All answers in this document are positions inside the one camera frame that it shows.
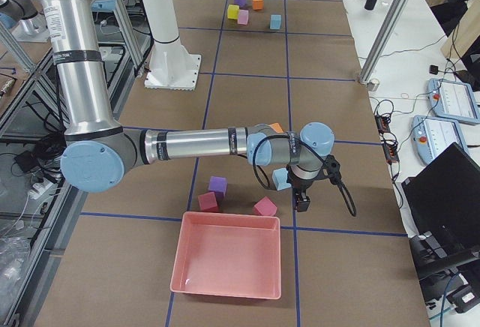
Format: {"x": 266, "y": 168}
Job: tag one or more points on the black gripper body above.
{"x": 301, "y": 187}

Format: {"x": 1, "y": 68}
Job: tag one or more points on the red foam block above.
{"x": 208, "y": 202}

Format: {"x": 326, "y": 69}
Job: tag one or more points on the black laptop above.
{"x": 444, "y": 196}

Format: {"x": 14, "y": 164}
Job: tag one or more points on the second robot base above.
{"x": 24, "y": 21}

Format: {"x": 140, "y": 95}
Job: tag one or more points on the light blue foam block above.
{"x": 279, "y": 177}

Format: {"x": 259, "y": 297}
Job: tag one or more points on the pink-red foam block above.
{"x": 265, "y": 207}

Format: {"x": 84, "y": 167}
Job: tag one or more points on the yellow foam block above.
{"x": 233, "y": 12}

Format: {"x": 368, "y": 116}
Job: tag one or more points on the orange foam block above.
{"x": 277, "y": 128}
{"x": 257, "y": 5}

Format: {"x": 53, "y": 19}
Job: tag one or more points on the far orange foam block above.
{"x": 257, "y": 5}

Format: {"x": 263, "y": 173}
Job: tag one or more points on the lower teach pendant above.
{"x": 432, "y": 136}

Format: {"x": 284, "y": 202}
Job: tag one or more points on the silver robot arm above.
{"x": 100, "y": 151}

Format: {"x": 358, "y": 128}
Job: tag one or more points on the light pink foam block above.
{"x": 243, "y": 17}

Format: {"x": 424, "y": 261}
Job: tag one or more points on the white pedestal column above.
{"x": 171, "y": 66}

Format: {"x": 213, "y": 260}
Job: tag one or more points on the aluminium frame post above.
{"x": 391, "y": 19}

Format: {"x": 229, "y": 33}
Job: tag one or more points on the teach pendant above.
{"x": 432, "y": 136}
{"x": 453, "y": 100}

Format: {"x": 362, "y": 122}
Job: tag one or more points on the upper teach pendant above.
{"x": 453, "y": 100}

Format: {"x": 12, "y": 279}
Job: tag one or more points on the pink plastic tray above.
{"x": 231, "y": 255}

